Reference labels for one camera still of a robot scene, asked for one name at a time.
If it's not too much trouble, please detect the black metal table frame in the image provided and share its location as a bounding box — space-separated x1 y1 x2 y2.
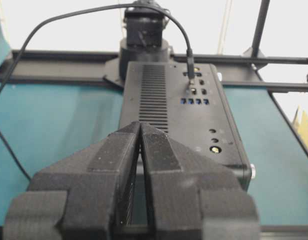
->
0 0 308 95

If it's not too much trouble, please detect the yellow object at edge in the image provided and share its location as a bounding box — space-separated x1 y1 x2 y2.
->
292 106 308 149

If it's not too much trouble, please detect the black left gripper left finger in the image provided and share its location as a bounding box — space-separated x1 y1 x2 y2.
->
3 121 140 240

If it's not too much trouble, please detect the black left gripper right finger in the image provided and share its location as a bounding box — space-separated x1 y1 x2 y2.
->
140 123 261 240

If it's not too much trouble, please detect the black USB cable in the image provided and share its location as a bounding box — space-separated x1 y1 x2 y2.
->
0 3 196 183

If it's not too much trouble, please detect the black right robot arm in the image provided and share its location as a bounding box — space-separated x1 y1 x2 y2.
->
103 7 171 89

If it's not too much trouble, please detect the black mini PC box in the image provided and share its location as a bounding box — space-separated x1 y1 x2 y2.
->
119 61 252 190

